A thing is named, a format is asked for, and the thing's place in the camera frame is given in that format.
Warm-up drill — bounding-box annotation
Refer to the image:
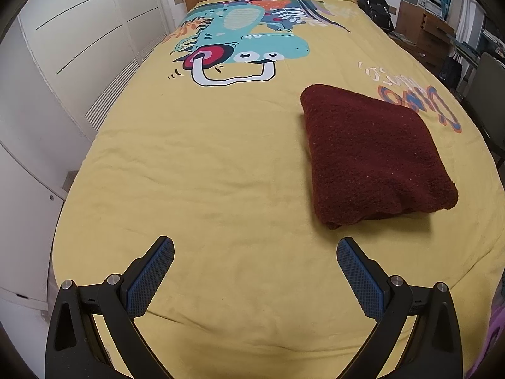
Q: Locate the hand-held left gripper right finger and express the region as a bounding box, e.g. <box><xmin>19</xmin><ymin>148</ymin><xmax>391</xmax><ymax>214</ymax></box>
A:
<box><xmin>336</xmin><ymin>237</ymin><xmax>463</xmax><ymax>379</ymax></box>

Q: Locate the maroon knit sweater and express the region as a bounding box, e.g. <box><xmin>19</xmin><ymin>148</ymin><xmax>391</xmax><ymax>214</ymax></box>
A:
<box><xmin>300</xmin><ymin>84</ymin><xmax>459</xmax><ymax>230</ymax></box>

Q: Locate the purple cloth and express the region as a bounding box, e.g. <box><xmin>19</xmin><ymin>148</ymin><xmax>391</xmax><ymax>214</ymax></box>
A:
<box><xmin>465</xmin><ymin>284</ymin><xmax>505</xmax><ymax>379</ymax></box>

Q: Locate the dark shopping bag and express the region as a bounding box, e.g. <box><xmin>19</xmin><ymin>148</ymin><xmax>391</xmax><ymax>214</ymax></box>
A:
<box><xmin>439</xmin><ymin>56</ymin><xmax>463</xmax><ymax>86</ymax></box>

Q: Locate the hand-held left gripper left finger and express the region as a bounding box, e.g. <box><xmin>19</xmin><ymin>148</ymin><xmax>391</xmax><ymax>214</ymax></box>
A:
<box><xmin>45</xmin><ymin>236</ymin><xmax>175</xmax><ymax>379</ymax></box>

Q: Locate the black backpack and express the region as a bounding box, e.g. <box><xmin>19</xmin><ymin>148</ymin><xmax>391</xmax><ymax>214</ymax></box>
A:
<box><xmin>357</xmin><ymin>0</ymin><xmax>396</xmax><ymax>33</ymax></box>

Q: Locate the yellow printed bedsheet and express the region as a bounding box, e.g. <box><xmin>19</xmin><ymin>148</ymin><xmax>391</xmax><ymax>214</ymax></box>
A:
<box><xmin>49</xmin><ymin>0</ymin><xmax>505</xmax><ymax>379</ymax></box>

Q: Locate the white wardrobe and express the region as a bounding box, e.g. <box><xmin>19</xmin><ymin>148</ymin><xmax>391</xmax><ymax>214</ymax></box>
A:
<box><xmin>0</xmin><ymin>0</ymin><xmax>183</xmax><ymax>313</ymax></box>

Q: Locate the grey chair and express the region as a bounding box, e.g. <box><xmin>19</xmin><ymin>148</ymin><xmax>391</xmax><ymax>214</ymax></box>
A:
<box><xmin>462</xmin><ymin>52</ymin><xmax>505</xmax><ymax>155</ymax></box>

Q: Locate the wooden drawer cabinet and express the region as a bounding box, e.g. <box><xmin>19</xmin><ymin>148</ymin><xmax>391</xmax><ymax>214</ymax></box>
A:
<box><xmin>395</xmin><ymin>0</ymin><xmax>457</xmax><ymax>69</ymax></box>

